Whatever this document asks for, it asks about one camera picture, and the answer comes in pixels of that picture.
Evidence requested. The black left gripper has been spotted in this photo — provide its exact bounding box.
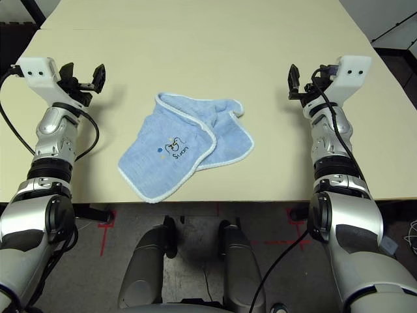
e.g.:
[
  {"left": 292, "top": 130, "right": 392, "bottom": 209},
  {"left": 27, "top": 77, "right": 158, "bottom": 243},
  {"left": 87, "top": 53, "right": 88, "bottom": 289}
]
[{"left": 57, "top": 63, "right": 107, "bottom": 108}]

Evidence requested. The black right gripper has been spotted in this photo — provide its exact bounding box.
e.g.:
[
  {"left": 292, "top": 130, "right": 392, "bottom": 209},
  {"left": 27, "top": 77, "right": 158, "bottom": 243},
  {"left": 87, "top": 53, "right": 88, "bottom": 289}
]
[{"left": 287, "top": 64, "right": 330, "bottom": 108}]

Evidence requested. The light blue towel white trim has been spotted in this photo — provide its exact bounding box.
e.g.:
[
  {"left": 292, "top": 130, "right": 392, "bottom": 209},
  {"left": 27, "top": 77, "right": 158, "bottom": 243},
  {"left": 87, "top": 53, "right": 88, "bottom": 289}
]
[{"left": 117, "top": 92, "right": 255, "bottom": 205}]

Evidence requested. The black metal bar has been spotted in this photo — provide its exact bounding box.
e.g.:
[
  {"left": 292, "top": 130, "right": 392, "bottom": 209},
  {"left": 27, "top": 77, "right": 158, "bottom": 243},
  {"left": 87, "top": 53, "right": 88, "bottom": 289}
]
[{"left": 370, "top": 14, "right": 417, "bottom": 45}]

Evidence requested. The robot waist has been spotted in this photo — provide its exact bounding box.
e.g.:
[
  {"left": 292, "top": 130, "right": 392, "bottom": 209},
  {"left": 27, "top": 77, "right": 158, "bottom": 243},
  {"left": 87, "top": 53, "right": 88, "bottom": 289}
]
[{"left": 115, "top": 301, "right": 273, "bottom": 313}]

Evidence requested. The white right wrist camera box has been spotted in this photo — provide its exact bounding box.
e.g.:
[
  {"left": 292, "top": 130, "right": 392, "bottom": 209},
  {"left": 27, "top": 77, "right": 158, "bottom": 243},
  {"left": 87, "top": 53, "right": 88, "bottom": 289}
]
[{"left": 302, "top": 54, "right": 373, "bottom": 117}]

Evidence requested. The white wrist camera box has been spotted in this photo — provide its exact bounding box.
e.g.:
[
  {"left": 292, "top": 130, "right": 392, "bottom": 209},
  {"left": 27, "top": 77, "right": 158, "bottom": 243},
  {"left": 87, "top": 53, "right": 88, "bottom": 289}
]
[
  {"left": 14, "top": 57, "right": 84, "bottom": 110},
  {"left": 302, "top": 54, "right": 373, "bottom": 117}
]

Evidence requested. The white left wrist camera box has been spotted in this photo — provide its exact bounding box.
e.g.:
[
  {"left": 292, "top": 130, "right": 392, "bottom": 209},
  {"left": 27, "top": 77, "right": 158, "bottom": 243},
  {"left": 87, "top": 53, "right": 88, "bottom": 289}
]
[{"left": 14, "top": 57, "right": 84, "bottom": 110}]

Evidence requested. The black metal frame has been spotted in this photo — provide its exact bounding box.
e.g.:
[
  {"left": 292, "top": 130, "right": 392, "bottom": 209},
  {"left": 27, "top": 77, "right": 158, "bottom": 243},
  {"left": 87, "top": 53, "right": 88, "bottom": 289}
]
[{"left": 24, "top": 0, "right": 46, "bottom": 20}]

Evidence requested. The thin black floor cable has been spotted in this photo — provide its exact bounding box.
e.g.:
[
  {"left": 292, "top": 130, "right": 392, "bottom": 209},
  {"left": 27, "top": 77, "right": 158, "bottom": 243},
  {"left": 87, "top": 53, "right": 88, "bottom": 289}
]
[{"left": 203, "top": 265, "right": 215, "bottom": 303}]

